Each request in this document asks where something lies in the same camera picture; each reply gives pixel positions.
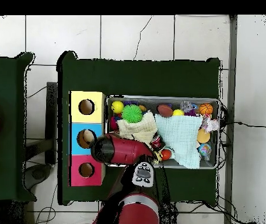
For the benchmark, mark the cream waffle cloth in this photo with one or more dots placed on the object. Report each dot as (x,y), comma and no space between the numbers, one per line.
(137,129)

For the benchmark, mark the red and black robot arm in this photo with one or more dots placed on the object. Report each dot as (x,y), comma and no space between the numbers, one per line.
(128,150)

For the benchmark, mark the wooden box with three holes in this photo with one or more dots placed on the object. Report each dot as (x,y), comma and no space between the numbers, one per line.
(88,119)

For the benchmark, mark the green spiky rubber ball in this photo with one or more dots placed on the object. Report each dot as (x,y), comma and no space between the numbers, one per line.
(132,113)

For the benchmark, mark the yellow smiley foam ball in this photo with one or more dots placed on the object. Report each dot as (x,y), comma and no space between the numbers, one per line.
(117,106)

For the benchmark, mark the black and red can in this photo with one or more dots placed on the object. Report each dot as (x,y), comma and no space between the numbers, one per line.
(156,142)

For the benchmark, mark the brown toy football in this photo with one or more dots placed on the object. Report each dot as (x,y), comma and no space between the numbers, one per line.
(165,110)

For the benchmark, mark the yellow tennis ball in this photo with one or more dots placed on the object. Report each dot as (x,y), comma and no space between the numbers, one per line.
(178,112)

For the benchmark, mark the dark green table cloth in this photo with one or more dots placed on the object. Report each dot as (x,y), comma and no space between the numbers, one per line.
(135,77)
(4,81)

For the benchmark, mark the mint green waffle cloth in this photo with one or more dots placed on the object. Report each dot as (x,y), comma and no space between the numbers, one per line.
(179,137)

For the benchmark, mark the peach foam ball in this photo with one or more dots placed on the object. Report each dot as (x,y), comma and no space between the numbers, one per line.
(203,136)

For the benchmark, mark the orange toy basketball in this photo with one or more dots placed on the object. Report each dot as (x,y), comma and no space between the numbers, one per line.
(205,109)

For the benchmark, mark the globe print foam ball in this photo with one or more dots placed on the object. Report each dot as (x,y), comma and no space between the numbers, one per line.
(204,149)

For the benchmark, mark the black upright panel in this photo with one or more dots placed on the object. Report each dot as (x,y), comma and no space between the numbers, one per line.
(51,121)

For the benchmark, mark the grey metal rail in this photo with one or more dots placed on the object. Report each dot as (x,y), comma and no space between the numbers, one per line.
(231,93)

